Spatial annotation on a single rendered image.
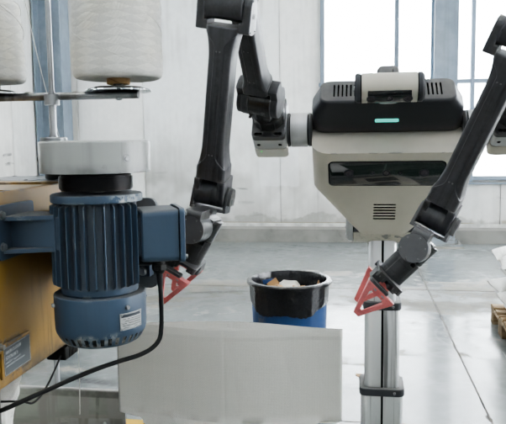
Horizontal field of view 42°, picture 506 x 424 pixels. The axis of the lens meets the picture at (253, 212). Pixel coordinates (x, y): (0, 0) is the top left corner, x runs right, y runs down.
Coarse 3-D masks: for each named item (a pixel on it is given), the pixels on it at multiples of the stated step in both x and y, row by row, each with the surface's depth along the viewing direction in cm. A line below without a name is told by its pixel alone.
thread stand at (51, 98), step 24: (48, 0) 122; (48, 24) 122; (48, 48) 123; (48, 72) 123; (0, 96) 125; (24, 96) 125; (48, 96) 123; (72, 96) 123; (96, 96) 122; (120, 96) 122
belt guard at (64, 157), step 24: (48, 144) 102; (72, 144) 100; (96, 144) 100; (120, 144) 102; (144, 144) 106; (48, 168) 102; (72, 168) 100; (96, 168) 101; (120, 168) 102; (144, 168) 106
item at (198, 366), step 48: (144, 336) 144; (192, 336) 140; (240, 336) 138; (288, 336) 139; (336, 336) 139; (144, 384) 146; (192, 384) 141; (240, 384) 139; (288, 384) 140; (336, 384) 140
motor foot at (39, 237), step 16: (0, 208) 103; (16, 208) 108; (32, 208) 114; (0, 224) 103; (16, 224) 106; (32, 224) 106; (48, 224) 106; (0, 240) 103; (16, 240) 107; (32, 240) 106; (48, 240) 106; (0, 256) 103; (16, 256) 108
